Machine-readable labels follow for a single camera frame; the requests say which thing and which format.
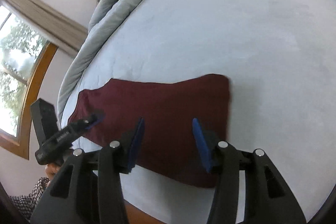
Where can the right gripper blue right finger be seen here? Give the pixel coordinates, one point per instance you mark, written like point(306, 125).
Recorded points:
point(268, 198)

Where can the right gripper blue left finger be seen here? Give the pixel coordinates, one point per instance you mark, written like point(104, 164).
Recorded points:
point(87, 189)

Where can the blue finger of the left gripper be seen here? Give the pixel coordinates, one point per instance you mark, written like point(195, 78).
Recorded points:
point(93, 119)

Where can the maroon pants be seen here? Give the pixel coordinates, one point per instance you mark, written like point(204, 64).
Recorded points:
point(168, 146)

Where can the person left hand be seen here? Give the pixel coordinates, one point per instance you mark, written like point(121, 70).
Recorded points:
point(51, 170)

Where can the black white patterned sleeve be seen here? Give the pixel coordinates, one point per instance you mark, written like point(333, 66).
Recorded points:
point(26, 204)

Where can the wooden framed window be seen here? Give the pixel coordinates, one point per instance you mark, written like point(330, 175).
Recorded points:
point(25, 57)

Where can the beige curtain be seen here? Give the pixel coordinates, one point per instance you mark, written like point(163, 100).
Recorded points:
point(64, 32)

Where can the white bed sheet mattress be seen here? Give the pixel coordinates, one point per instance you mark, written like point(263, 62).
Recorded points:
point(279, 56)

